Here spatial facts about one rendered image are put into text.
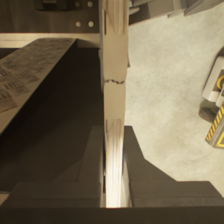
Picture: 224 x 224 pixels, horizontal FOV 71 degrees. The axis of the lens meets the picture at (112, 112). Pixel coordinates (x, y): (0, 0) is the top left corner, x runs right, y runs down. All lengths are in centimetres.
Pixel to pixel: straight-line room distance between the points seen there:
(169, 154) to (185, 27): 94
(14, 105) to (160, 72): 93
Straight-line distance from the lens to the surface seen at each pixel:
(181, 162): 155
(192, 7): 32
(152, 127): 126
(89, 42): 87
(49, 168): 22
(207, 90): 117
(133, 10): 28
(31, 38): 95
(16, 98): 36
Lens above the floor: 104
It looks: 64 degrees down
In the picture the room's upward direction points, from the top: 178 degrees clockwise
